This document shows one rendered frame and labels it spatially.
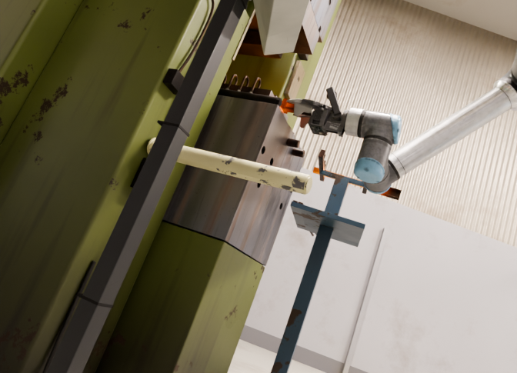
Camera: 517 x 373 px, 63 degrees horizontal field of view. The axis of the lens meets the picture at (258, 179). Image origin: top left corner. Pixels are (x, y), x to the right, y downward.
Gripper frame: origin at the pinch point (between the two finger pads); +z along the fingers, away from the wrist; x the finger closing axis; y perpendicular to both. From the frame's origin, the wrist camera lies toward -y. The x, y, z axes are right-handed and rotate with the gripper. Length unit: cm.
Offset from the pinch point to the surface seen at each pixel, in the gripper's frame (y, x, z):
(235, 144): 24.5, -16.0, 6.2
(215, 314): 73, -4, -2
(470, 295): -3, 299, -89
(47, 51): 19, -46, 62
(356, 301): 37, 261, -2
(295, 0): 6, -57, -18
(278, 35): 6.7, -46.2, -11.1
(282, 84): -21.6, 22.5, 18.7
